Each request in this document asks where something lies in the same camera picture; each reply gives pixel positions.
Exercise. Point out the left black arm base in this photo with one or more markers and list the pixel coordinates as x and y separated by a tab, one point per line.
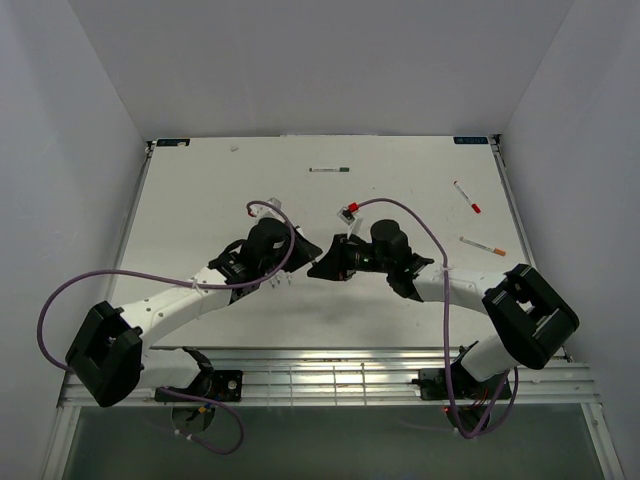
216	385

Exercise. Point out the orange capped marker pen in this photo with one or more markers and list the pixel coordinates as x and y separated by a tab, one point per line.
493	250

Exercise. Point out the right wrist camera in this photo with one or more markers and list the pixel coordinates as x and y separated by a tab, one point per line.
349	214

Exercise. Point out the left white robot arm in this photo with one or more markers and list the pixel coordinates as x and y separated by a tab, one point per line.
113	354

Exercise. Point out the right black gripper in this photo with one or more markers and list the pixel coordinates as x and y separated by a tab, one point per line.
335	265

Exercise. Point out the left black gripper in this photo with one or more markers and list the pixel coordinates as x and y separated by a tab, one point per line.
303	251

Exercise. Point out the red capped marker pen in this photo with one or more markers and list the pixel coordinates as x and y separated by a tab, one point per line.
474	206

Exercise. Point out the right blue corner label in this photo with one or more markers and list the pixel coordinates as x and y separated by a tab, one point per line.
470	140

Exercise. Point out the left blue corner label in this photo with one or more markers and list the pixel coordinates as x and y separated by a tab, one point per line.
162	143

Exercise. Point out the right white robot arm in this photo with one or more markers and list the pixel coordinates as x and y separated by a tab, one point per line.
530	319

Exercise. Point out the blue corner label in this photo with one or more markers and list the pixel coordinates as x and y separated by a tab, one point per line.
162	143
470	140

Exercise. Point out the green capped marker pen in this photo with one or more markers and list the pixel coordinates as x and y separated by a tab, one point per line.
330	170

